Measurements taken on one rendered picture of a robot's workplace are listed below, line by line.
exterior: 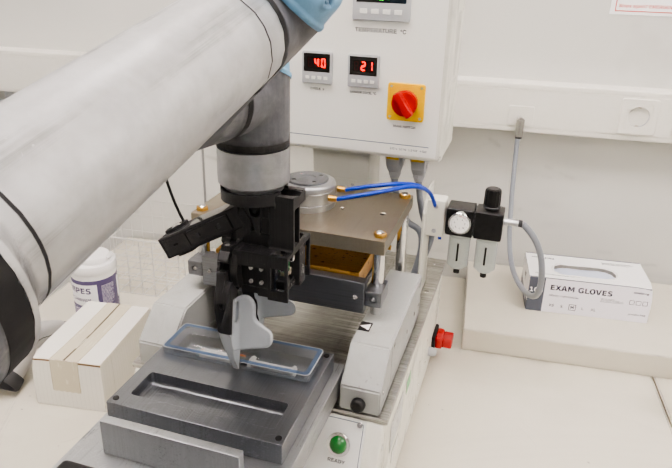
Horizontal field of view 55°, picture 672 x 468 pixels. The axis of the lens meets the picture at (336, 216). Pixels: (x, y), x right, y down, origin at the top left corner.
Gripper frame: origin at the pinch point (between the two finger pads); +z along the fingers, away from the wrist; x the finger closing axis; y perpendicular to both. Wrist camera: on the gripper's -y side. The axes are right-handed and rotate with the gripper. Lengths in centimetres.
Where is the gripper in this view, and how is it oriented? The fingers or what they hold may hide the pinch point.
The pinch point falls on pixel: (241, 343)
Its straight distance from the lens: 77.6
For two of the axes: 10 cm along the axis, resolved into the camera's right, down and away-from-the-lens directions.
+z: -0.3, 9.3, 3.8
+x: 3.0, -3.5, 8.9
